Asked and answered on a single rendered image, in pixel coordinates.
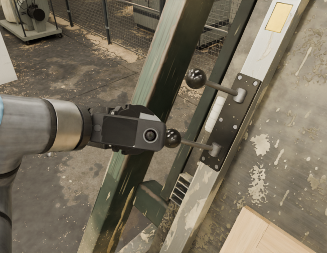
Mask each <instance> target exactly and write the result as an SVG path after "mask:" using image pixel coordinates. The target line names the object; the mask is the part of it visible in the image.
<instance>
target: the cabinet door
mask: <svg viewBox="0 0 327 253"><path fill-rule="evenodd" d="M219 253H316V252H314V251H313V250H312V249H310V248H309V247H307V246H306V245H304V244H303V243H301V242H300V241H299V240H297V239H296V238H294V237H293V236H291V235H290V234H288V233H287V232H285V231H284V230H282V229H281V228H279V227H278V226H276V225H275V224H273V223H272V222H271V221H269V220H268V219H266V218H265V217H263V216H262V215H260V214H259V213H257V212H256V211H254V210H253V209H251V208H250V207H248V206H247V205H246V206H244V207H243V208H242V210H241V212H240V214H239V216H238V218H237V220H236V222H235V223H234V225H233V227H232V229H231V231H230V233H229V235H228V237H227V239H226V241H225V243H224V245H223V247H222V248H221V250H220V252H219Z"/></svg>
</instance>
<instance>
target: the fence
mask: <svg viewBox="0 0 327 253"><path fill-rule="evenodd" d="M308 2H309V0H273V1H272V3H271V5H270V8H269V10H268V12H267V14H266V17H265V19H264V21H263V23H262V25H261V28H260V30H259V32H258V34H257V37H256V39H255V41H254V43H253V45H252V48H251V50H250V52H249V54H248V57H247V59H246V61H245V63H244V65H243V68H242V70H241V73H242V74H245V75H248V76H251V77H253V78H256V79H259V80H261V81H262V83H261V85H260V87H259V89H258V91H257V93H256V96H255V98H254V100H253V102H252V104H251V106H250V108H249V110H248V112H247V115H246V117H245V119H244V121H243V123H242V125H241V127H240V129H239V131H238V134H237V136H236V138H235V140H234V142H233V144H232V146H231V148H230V150H229V153H228V155H227V157H226V159H225V161H224V163H223V166H222V168H221V170H220V171H219V172H216V171H215V170H213V169H211V168H210V167H208V166H207V165H205V164H204V163H202V162H200V163H199V166H198V168H197V170H196V172H195V174H194V177H193V179H192V181H191V183H190V186H189V188H188V190H187V192H186V194H185V197H184V199H183V201H182V203H181V206H180V208H179V210H178V212H177V214H176V217H175V219H174V221H173V223H172V226H171V228H170V230H169V232H168V235H167V237H166V239H165V241H164V243H163V246H162V248H161V250H160V252H159V253H188V251H189V249H190V247H191V245H192V243H193V241H194V239H195V237H196V235H197V233H198V231H199V228H200V226H201V224H202V222H203V220H204V218H205V216H206V214H207V212H208V210H209V208H210V206H211V204H212V202H213V199H214V197H215V195H216V193H217V191H218V189H219V187H220V185H221V183H222V181H223V179H224V177H225V175H226V173H227V170H228V168H229V166H230V164H231V162H232V160H233V158H234V156H235V154H236V152H237V150H238V148H239V146H240V144H241V141H242V139H243V137H244V135H245V133H246V131H247V129H248V127H249V125H250V123H251V121H252V119H253V117H254V114H255V112H256V110H257V108H258V106H259V104H260V102H261V99H262V97H263V95H264V93H265V91H266V89H267V87H268V85H269V83H270V81H271V79H272V77H273V75H274V73H275V70H276V68H277V66H278V64H279V62H280V60H281V58H282V56H283V54H284V52H285V50H286V48H287V46H288V44H289V41H290V39H291V37H292V35H293V33H294V31H295V29H296V27H297V25H298V23H299V21H300V19H301V17H302V15H303V12H304V10H305V8H306V6H307V4H308ZM277 3H281V4H287V5H292V6H293V7H292V9H291V11H290V13H289V15H288V17H287V20H286V22H285V24H284V26H283V28H282V30H281V32H280V33H277V32H273V31H269V30H266V26H267V24H268V22H269V20H270V18H271V15H272V13H273V11H274V9H275V7H276V4H277Z"/></svg>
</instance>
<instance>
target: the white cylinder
mask: <svg viewBox="0 0 327 253"><path fill-rule="evenodd" d="M225 100H226V98H223V97H221V96H218V97H217V100H216V102H215V104H214V106H213V110H212V111H211V113H210V116H209V118H208V120H207V122H206V126H205V128H206V129H205V130H206V131H208V132H210V133H211V132H212V130H213V127H214V125H215V123H216V121H217V118H218V116H219V114H220V112H221V109H222V107H223V105H224V103H225Z"/></svg>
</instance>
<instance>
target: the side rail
mask: <svg viewBox="0 0 327 253"><path fill-rule="evenodd" d="M214 1H215V0H166V3H165V6H164V8H163V11H162V14H161V17H160V19H159V22H158V25H157V28H156V31H155V34H154V36H153V39H152V42H151V45H150V48H149V50H148V53H147V56H146V59H145V62H144V65H143V67H142V70H141V73H140V76H139V79H138V82H137V84H136V87H135V90H134V93H133V96H132V99H131V101H130V104H139V105H143V106H145V107H147V108H148V109H149V110H150V111H152V112H153V113H154V115H156V116H157V117H158V118H159V119H160V121H162V122H164V123H165V124H166V122H167V119H168V117H169V114H170V112H171V109H172V107H173V104H174V102H175V99H176V96H177V94H178V91H179V89H180V86H181V84H182V81H183V79H184V76H185V74H186V71H187V69H188V66H189V64H190V61H191V59H192V56H193V54H194V51H195V49H196V46H197V44H198V41H199V39H200V36H201V34H202V31H203V29H204V26H205V23H206V21H207V18H208V16H209V13H210V11H211V8H212V6H213V3H214ZM153 155H154V151H147V150H146V151H144V152H143V153H141V154H138V155H130V154H128V155H122V154H121V150H119V152H118V153H117V152H112V155H111V158H110V161H109V164H108V166H107V169H106V172H105V175H104V178H103V181H102V183H101V186H100V189H99V192H98V195H97V198H96V200H95V203H94V206H93V209H92V212H91V215H90V217H89V220H88V223H87V226H86V229H85V232H84V234H83V237H82V240H81V243H80V246H79V248H78V251H77V253H115V250H116V248H117V245H118V243H119V240H120V238H121V235H122V233H123V230H124V228H125V225H126V223H127V220H128V218H129V215H130V213H131V210H132V207H133V205H132V204H131V201H132V199H133V196H134V193H135V191H136V188H137V186H138V184H139V183H140V182H143V180H144V177H145V175H146V172H147V170H148V167H149V165H150V162H151V160H152V157H153Z"/></svg>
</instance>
